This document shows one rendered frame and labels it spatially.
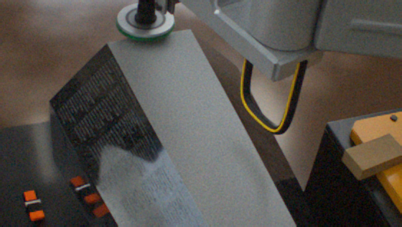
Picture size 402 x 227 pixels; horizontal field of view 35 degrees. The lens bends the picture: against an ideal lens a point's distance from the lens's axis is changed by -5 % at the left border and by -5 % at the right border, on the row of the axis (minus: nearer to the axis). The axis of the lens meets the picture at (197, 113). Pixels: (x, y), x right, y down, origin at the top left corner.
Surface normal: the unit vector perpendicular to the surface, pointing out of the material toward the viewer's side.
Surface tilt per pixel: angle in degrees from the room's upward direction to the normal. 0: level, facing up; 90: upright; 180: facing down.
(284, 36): 90
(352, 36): 90
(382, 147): 0
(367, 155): 0
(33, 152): 0
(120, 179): 45
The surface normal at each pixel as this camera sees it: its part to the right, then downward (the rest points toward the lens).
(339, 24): -0.01, 0.68
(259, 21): -0.76, 0.38
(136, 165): -0.57, -0.36
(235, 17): 0.10, -0.73
